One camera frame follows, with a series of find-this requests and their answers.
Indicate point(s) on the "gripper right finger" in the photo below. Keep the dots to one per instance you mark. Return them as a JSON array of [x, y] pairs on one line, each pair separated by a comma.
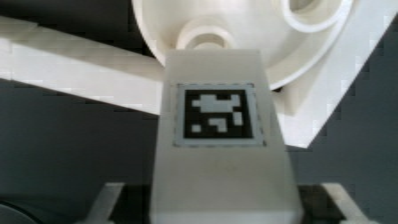
[[354, 216]]

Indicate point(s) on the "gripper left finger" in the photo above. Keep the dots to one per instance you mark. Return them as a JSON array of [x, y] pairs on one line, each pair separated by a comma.
[[103, 205]]

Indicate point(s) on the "white stool leg with tag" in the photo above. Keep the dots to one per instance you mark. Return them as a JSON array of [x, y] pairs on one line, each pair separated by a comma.
[[222, 180]]

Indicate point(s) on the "white round stool seat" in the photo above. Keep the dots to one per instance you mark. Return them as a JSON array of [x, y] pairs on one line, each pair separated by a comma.
[[286, 27]]

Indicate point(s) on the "white L-shaped obstacle frame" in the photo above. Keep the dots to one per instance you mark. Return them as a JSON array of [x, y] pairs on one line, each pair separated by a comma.
[[76, 66]]

